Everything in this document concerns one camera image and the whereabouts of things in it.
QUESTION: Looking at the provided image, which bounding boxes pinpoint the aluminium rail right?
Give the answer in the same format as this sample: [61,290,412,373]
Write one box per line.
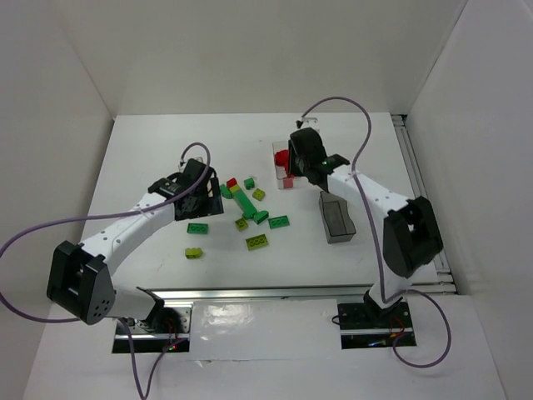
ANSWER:
[391,114,458,294]

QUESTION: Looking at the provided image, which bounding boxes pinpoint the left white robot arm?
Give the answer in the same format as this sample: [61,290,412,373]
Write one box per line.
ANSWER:
[47,159,224,328]

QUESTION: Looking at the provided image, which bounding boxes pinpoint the dark green 2x4 brick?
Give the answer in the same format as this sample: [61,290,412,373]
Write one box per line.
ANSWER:
[187,222,209,235]

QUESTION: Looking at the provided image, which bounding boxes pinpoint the small red brick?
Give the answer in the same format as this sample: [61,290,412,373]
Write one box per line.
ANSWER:
[282,177,295,189]

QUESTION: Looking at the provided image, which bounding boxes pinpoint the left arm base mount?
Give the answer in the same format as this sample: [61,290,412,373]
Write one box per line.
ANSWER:
[126,302,192,354]

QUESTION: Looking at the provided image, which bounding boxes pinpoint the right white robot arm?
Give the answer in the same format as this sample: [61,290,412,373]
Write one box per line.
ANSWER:
[288,127,443,311]

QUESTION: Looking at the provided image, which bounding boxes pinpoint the clear plastic container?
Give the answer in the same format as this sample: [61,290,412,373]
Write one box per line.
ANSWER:
[272,141,300,190]

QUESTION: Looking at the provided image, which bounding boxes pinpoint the small green cube brick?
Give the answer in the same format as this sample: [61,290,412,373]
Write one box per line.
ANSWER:
[244,177,255,190]

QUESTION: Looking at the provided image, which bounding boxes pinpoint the green 2x4 brick right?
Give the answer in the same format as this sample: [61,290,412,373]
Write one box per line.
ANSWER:
[268,215,290,229]

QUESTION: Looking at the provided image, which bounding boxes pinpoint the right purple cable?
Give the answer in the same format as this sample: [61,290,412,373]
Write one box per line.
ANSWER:
[300,96,452,368]

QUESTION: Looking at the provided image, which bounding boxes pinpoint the lime rounded brick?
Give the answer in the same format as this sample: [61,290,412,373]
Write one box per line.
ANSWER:
[184,247,203,259]

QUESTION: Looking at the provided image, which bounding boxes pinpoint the long green brick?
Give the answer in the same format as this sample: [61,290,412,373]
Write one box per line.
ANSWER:
[230,185,257,220]

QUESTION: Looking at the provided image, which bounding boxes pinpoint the grey translucent container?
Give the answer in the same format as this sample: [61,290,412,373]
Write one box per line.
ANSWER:
[319,191,356,244]

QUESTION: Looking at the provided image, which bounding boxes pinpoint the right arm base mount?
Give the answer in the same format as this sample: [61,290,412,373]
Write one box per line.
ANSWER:
[331,302,416,350]

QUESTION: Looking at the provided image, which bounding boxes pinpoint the aluminium rail front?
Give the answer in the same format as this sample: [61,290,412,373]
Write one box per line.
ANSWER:
[151,285,370,301]

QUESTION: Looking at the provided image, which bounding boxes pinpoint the green brick stack end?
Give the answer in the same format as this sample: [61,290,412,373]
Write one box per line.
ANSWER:
[220,184,232,199]

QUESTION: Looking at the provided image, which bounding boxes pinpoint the red arched brick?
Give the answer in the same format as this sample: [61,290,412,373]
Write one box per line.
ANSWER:
[274,149,289,170]

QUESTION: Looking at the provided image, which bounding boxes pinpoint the lime small square brick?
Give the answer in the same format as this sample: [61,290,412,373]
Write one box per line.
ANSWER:
[235,217,249,232]

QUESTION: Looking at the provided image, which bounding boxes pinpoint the aluminium rail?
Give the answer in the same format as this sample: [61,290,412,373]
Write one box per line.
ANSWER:
[151,285,370,301]
[391,114,458,294]

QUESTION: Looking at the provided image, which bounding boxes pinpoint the lime 2x4 brick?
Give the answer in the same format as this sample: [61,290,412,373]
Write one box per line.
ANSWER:
[246,234,269,251]

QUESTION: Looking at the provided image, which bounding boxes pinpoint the green slope brick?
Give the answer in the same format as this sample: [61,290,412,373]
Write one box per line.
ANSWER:
[253,210,269,225]

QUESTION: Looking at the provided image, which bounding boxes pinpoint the lime 2x2 brick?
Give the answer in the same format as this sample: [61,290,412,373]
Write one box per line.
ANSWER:
[252,188,266,201]

